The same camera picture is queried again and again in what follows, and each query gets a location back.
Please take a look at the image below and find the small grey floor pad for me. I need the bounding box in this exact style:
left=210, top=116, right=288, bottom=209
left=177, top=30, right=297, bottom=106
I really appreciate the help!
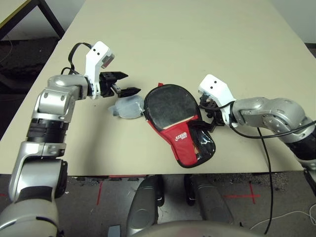
left=108, top=225, right=121, bottom=237

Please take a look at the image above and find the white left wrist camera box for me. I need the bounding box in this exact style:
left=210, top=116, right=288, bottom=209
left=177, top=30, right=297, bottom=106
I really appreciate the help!
left=83, top=41, right=116, bottom=99

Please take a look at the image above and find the red black paddle case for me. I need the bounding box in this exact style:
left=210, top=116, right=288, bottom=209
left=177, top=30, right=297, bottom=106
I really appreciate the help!
left=143, top=82, right=216, bottom=169

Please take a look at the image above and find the grey robot left leg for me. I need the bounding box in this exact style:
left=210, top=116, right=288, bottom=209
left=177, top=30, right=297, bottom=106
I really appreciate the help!
left=127, top=174, right=165, bottom=237

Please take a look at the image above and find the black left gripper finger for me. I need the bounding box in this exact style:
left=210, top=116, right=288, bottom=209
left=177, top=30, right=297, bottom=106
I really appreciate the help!
left=112, top=84, right=142, bottom=98
left=112, top=71, right=128, bottom=81

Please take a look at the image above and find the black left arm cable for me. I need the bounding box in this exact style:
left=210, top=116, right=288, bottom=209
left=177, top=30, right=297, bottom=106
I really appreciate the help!
left=61, top=42, right=93, bottom=76

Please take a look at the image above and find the thin white floor cable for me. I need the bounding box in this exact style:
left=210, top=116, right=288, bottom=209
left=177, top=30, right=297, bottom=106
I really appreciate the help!
left=249, top=211, right=316, bottom=230

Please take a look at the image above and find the grey robot leg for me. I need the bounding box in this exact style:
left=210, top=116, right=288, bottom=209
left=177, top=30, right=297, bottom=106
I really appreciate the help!
left=184, top=174, right=234, bottom=225
left=127, top=174, right=165, bottom=237

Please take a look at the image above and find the black rubber ping-pong paddle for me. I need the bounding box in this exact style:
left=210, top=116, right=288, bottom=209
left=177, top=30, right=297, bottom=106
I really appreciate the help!
left=147, top=86, right=197, bottom=129

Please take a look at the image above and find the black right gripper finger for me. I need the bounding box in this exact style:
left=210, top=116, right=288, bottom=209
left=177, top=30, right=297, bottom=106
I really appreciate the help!
left=198, top=96, right=210, bottom=111
left=189, top=119, right=215, bottom=131

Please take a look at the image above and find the black foam floor mat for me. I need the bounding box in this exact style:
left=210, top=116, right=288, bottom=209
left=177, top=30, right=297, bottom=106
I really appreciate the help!
left=0, top=37, right=60, bottom=77

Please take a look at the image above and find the grey robot right leg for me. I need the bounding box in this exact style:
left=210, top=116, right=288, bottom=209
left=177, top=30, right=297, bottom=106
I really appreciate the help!
left=184, top=174, right=234, bottom=225

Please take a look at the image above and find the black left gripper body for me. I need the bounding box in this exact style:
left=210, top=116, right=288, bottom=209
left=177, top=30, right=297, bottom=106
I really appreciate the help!
left=99, top=72, right=119, bottom=97

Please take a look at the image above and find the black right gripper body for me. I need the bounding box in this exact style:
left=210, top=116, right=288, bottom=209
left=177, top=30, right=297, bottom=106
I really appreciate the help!
left=204, top=101, right=226, bottom=127

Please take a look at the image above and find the grey robot torso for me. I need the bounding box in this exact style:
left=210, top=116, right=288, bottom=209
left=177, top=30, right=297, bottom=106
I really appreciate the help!
left=128, top=220, right=250, bottom=237

